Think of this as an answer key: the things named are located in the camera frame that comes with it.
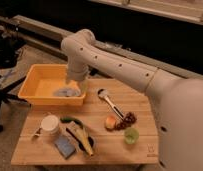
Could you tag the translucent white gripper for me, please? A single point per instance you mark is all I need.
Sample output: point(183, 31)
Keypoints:
point(81, 85)

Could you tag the grey blue towel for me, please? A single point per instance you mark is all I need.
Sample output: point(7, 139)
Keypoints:
point(67, 92)

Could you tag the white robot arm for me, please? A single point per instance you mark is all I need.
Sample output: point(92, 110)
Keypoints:
point(176, 102)

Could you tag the green plastic cup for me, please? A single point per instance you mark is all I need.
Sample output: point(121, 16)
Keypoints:
point(131, 135)

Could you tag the yellow plastic bin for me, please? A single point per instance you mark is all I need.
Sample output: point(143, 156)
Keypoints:
point(42, 83)

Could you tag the green chili pepper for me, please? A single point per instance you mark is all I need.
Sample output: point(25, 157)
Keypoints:
point(70, 119)

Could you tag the white round container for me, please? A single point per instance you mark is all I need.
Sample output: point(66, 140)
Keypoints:
point(50, 124)

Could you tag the yellow banana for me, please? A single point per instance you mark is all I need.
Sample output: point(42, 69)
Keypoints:
point(86, 144)

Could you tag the peach fruit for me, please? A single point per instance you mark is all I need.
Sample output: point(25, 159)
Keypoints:
point(110, 123)

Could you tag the beige brush with black edge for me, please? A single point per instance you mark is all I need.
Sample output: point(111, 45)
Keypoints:
point(76, 130)

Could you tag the wooden folding table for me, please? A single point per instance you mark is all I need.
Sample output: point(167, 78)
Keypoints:
point(109, 147)

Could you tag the dark red grapes bunch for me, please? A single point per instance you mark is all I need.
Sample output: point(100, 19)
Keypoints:
point(129, 119)

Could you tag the black round dish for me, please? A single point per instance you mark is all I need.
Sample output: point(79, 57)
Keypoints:
point(91, 142)

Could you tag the blue sponge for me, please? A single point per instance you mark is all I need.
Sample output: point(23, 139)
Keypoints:
point(64, 146)

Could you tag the black camera tripod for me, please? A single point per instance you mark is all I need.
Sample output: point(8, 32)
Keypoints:
point(9, 47)

